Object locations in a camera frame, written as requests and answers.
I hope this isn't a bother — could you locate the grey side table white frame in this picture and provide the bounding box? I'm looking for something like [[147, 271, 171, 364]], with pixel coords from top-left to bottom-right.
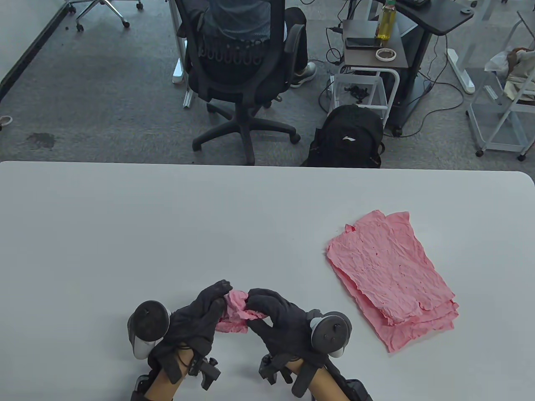
[[330, 19, 408, 126]]

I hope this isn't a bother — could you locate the white plastic bag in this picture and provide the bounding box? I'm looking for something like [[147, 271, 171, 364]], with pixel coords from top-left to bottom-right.
[[484, 50, 512, 74]]

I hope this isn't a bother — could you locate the swivel chair with chrome base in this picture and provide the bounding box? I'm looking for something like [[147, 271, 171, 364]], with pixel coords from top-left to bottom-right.
[[65, 0, 144, 32]]

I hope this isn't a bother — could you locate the beige cloth bundle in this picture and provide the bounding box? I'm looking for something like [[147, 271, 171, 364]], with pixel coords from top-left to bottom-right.
[[504, 48, 535, 103]]

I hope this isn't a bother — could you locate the small black gadget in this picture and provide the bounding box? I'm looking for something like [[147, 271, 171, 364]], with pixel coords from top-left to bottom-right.
[[344, 85, 370, 105]]

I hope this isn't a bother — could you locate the black floor cable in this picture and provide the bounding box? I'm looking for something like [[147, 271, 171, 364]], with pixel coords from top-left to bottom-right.
[[393, 36, 465, 138]]

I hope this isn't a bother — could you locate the black plug cable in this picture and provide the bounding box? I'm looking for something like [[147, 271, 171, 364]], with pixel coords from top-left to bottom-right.
[[325, 25, 346, 65]]

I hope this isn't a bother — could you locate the person's right forearm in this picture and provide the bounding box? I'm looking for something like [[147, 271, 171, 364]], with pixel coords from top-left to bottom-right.
[[288, 359, 349, 401]]

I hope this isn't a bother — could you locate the person's left forearm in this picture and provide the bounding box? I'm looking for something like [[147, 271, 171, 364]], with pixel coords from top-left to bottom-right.
[[146, 359, 189, 401]]

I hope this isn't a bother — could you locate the white wheeled rack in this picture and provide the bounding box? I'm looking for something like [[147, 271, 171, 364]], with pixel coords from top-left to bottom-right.
[[466, 10, 535, 161]]

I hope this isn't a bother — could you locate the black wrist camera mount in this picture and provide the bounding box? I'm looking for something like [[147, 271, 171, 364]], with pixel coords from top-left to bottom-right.
[[188, 355, 221, 391], [259, 353, 293, 386]]

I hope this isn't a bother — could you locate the black mesh office chair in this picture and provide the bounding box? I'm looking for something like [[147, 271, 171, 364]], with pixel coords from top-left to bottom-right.
[[176, 0, 308, 165]]

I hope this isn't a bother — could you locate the black standing desk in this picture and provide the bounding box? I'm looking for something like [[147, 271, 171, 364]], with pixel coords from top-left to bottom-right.
[[382, 0, 475, 138]]

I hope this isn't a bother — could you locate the black white handheld controller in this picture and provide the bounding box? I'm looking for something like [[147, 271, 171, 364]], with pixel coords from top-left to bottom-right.
[[127, 300, 171, 360], [307, 311, 353, 358]]

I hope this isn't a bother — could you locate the yellow drink bottle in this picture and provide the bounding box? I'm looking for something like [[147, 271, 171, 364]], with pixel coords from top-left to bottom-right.
[[375, 0, 397, 42]]

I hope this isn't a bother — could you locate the person's right hand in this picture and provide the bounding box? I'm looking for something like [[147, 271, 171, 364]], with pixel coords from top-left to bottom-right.
[[247, 288, 331, 369]]

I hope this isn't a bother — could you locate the white desk foot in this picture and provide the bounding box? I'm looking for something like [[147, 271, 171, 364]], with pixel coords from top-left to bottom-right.
[[446, 48, 476, 94]]

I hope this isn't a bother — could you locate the black backpack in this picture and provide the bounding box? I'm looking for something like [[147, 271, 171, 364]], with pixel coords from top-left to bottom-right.
[[302, 104, 385, 168]]

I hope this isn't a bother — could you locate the person's left hand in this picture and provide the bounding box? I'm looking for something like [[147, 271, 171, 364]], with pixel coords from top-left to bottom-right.
[[148, 280, 233, 372]]

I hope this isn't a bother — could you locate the white desk leg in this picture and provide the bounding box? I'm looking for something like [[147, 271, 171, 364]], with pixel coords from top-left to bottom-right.
[[167, 0, 197, 108]]

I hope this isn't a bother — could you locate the black phone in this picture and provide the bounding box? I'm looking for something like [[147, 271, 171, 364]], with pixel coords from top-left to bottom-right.
[[345, 38, 383, 51]]

